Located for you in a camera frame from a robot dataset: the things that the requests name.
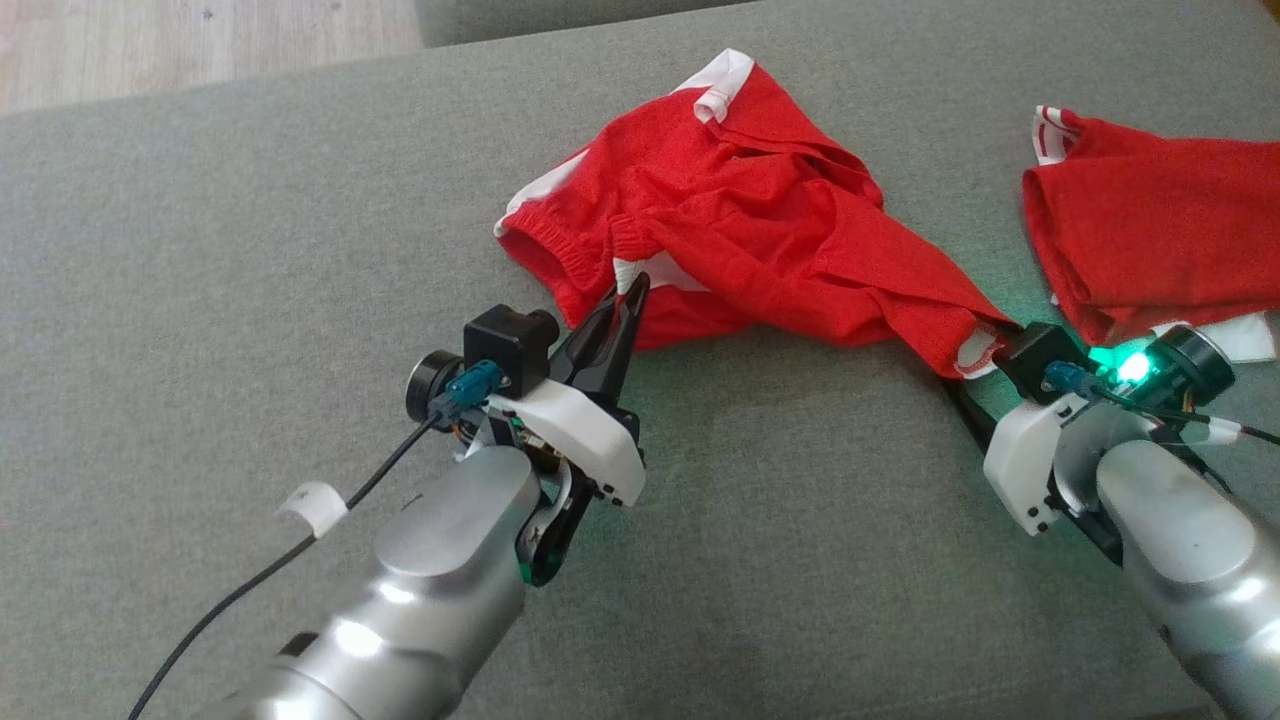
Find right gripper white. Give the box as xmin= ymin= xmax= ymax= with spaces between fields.
xmin=941 ymin=377 xmax=1092 ymax=537

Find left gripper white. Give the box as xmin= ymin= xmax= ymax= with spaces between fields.
xmin=486 ymin=271 xmax=652 ymax=509

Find red shorts white side panels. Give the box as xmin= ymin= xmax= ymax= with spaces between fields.
xmin=493 ymin=48 xmax=1022 ymax=382

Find red shirt striped white trim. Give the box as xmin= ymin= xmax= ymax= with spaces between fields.
xmin=1022 ymin=105 xmax=1280 ymax=348

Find white cloth piece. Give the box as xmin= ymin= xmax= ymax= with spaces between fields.
xmin=1150 ymin=313 xmax=1279 ymax=364

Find large grey sofa seat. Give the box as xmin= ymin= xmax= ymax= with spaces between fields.
xmin=0 ymin=0 xmax=1280 ymax=720

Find right camera cable teal plug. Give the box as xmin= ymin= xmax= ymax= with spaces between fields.
xmin=1045 ymin=362 xmax=1280 ymax=447

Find camera cable teal plug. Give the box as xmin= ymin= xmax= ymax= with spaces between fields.
xmin=1045 ymin=362 xmax=1280 ymax=447
xmin=128 ymin=360 xmax=504 ymax=720

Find left camera cable teal plug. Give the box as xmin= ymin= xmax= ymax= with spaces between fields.
xmin=128 ymin=360 xmax=504 ymax=720

